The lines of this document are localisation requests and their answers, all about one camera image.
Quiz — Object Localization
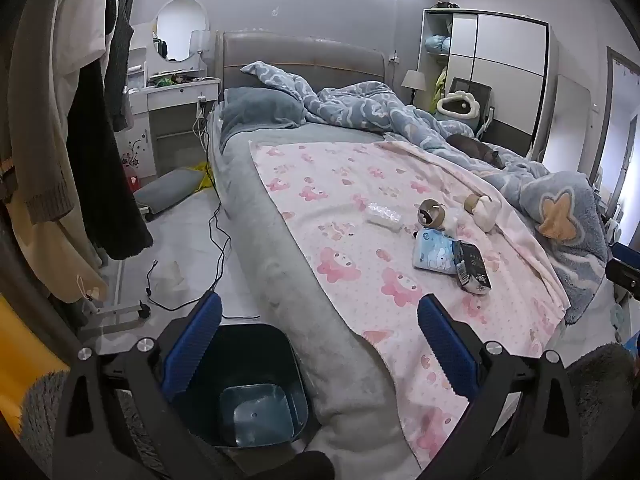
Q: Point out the yellow-green floor cloth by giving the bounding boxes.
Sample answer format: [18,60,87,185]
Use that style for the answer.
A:
[192,160,216,193]

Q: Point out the black hanging garment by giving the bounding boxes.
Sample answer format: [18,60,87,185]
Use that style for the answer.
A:
[67,57,153,261]

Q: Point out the grey door frame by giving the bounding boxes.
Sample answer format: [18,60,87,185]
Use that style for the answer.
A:
[590,46,640,196]

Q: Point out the white wardrobe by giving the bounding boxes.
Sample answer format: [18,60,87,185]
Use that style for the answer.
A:
[415,7,551,158]

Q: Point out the small white paper ball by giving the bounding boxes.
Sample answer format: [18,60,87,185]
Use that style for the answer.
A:
[472,197,502,233]

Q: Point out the white cloud-shaped cat bed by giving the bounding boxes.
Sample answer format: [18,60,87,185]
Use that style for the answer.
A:
[436,89,482,122]

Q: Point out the brown knit jacket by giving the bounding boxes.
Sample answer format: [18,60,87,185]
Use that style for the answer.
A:
[0,0,76,223]

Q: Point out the translucent plastic bag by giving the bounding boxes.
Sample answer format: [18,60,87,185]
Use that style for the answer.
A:
[155,260,191,297]

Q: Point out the clear bubble wrap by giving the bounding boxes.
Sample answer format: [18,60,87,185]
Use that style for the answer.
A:
[366,202,403,232]

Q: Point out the white hanging shirt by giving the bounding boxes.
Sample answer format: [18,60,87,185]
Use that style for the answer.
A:
[50,0,117,78]

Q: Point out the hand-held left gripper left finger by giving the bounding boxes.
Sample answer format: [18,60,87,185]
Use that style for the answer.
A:
[52,291,223,480]

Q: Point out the dark blue waste bin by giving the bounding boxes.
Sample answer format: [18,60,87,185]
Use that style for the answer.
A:
[185,324,311,448]

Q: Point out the white door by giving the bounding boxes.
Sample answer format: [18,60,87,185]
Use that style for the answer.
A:
[542,74,598,176]

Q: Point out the black cable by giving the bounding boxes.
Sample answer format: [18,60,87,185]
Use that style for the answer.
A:
[145,180,261,321]

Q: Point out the beige hanging coat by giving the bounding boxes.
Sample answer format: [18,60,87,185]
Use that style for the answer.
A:
[10,195,108,306]

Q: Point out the grey floor cushion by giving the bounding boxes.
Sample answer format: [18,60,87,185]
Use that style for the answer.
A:
[132,167,206,217]

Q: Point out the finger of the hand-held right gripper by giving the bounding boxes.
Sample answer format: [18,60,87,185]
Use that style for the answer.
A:
[605,242,640,302]

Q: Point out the grey-blue pillow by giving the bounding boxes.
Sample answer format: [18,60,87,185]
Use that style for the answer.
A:
[220,86,308,143]

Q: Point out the dark grey knit sweater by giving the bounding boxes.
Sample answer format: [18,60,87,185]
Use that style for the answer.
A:
[102,0,136,133]

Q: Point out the blue patterned duvet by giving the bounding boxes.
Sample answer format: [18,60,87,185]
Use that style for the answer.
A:
[240,61,613,323]

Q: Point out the pink printed blanket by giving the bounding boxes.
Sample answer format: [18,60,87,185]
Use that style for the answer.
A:
[248,140,571,468]

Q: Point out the black printed packet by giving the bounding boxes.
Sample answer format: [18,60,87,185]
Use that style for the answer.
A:
[452,240,493,295]

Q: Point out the grey upholstered headboard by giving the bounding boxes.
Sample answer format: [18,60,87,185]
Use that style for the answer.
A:
[216,31,388,96]

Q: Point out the yellow cloth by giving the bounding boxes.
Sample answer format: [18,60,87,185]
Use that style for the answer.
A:
[0,292,71,401]

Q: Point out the white vanity desk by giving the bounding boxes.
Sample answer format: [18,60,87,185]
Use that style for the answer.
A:
[125,22,221,181]

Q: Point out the oval vanity mirror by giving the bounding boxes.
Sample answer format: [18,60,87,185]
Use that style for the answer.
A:
[156,0,207,62]

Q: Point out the white cables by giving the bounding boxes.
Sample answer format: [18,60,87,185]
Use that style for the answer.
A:
[192,107,211,148]

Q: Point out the blue tissue packet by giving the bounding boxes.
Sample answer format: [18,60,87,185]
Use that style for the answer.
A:
[412,227,458,275]

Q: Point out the bedside lamp with shade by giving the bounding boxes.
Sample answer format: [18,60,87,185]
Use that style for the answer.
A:
[401,70,427,106]

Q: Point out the dark cat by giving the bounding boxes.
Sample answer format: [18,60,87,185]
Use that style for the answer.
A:
[445,134,506,167]

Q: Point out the black chair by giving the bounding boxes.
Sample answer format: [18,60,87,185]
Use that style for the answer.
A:
[447,77,496,138]

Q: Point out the grey fuzzy clothing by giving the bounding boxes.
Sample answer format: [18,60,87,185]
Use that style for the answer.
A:
[20,370,166,480]
[565,344,640,480]

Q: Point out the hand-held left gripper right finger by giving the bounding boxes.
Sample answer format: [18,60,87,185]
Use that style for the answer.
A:
[417,294,586,480]

